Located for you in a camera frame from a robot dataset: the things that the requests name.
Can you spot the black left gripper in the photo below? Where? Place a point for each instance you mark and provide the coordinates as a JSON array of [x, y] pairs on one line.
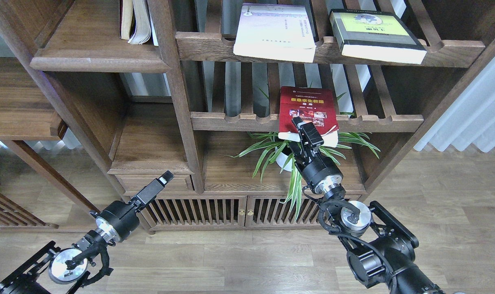
[[119, 219]]

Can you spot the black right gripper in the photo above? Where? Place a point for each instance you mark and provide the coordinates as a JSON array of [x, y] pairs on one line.
[[320, 172]]

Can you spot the red cover book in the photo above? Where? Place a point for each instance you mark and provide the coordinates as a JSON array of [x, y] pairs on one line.
[[312, 106]]

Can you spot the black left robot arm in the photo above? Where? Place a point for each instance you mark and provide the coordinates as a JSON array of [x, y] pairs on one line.
[[86, 261]]

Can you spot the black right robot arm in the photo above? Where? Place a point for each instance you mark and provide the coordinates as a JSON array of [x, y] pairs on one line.
[[379, 248]]

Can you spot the green spider plant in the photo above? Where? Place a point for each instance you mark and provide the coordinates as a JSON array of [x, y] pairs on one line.
[[272, 146]]

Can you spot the white plant pot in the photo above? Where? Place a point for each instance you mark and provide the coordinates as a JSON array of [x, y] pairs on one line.
[[285, 158]]

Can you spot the white pale cover book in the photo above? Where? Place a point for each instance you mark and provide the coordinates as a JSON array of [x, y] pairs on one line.
[[277, 32]]

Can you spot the brass cabinet door knobs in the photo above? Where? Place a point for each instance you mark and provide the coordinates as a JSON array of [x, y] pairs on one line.
[[243, 212]]

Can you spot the dark wooden bookshelf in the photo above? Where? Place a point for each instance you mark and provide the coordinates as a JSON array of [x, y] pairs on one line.
[[140, 109]]

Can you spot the worn grey upright book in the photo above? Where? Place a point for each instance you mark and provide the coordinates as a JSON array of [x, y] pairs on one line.
[[142, 31]]

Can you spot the beige upright book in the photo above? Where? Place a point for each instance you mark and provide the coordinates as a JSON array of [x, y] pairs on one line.
[[126, 15]]

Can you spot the white curtain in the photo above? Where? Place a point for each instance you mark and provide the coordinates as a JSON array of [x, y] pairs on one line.
[[470, 120]]

